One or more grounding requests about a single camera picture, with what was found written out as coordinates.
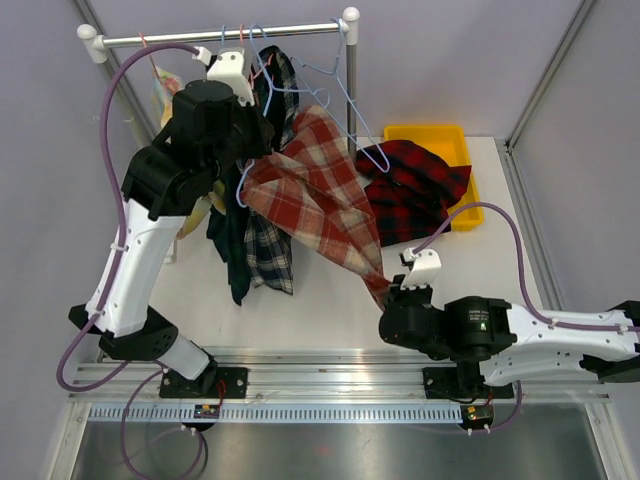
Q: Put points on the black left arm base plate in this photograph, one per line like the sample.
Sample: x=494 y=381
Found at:
x=214 y=383

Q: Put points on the pastel floral skirt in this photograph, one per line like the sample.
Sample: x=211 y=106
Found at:
x=165 y=86

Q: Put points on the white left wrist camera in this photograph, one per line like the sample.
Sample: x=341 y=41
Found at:
x=231 y=66

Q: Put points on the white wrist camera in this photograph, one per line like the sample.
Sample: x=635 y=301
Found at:
x=231 y=66
x=423 y=266

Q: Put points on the blue hanger of green skirt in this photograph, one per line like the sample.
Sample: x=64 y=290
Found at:
x=224 y=44

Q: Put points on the yellow plastic bin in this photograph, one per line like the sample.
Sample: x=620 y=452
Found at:
x=449 y=143

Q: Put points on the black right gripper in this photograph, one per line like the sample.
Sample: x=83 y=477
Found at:
x=397 y=295

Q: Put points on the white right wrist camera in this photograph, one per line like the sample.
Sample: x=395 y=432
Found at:
x=423 y=266

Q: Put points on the slotted white cable duct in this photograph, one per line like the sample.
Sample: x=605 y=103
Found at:
x=254 y=413

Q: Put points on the rust beige plaid skirt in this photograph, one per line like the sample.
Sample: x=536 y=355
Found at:
x=311 y=191

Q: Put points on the aluminium rail frame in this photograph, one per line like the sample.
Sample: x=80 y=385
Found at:
x=350 y=378

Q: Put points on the red navy plaid skirt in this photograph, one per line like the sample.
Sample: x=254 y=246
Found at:
x=410 y=189

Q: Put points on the dark green plaid skirt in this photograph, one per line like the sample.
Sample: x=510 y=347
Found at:
x=227 y=231

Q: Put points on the navy white plaid skirt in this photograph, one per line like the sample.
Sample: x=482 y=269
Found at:
x=268 y=248

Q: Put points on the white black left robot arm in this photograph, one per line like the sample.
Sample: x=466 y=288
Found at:
x=213 y=125

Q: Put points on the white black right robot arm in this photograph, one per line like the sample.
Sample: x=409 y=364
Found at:
x=482 y=346

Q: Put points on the white metal clothes rack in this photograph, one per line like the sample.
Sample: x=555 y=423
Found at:
x=99 y=46

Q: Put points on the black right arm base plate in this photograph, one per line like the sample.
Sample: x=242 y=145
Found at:
x=459 y=385

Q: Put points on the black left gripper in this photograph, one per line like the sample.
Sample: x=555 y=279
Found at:
x=262 y=129

